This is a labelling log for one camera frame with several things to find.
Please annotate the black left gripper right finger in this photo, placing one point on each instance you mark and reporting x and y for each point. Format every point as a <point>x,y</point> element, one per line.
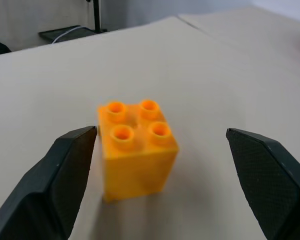
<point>270,180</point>

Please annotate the black stand base plate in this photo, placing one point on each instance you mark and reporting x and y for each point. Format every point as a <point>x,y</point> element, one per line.
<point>68,34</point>

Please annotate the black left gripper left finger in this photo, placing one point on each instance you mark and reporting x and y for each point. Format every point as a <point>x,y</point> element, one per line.
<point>42,190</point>

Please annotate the black stand pole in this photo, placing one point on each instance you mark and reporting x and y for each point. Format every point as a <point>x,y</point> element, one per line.
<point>97,15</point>

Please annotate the orange studded building block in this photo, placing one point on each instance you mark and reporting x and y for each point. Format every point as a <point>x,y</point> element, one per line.
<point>137,155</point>

